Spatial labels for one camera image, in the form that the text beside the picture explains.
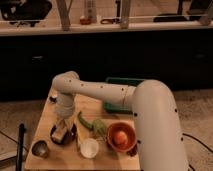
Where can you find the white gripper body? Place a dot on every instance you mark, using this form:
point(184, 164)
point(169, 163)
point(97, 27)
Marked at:
point(62, 126)

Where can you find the small eraser block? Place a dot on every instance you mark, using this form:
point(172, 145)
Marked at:
point(60, 137)

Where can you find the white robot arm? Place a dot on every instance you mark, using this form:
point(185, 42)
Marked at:
point(158, 132)

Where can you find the dark purple bowl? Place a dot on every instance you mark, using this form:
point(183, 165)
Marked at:
point(68, 137)

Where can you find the orange fruit in bowl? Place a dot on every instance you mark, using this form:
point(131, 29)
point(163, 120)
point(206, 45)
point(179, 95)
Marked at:
point(120, 138)

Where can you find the orange bowl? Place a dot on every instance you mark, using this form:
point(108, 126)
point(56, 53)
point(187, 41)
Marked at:
point(131, 137)

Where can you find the green toy vegetable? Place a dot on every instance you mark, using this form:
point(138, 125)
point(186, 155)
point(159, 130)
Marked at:
point(97, 126)

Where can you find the small metal cup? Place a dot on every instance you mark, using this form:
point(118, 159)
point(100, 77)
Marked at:
point(40, 149)

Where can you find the black pole left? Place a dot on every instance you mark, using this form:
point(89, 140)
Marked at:
point(20, 147)

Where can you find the green tray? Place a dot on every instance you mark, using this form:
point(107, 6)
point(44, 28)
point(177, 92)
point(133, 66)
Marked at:
point(110, 108)

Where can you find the bunch of dark grapes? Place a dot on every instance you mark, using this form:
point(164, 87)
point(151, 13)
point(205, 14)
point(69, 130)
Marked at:
point(133, 151)

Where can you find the black office chair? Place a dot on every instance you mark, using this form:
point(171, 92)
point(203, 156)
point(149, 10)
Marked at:
point(29, 12)

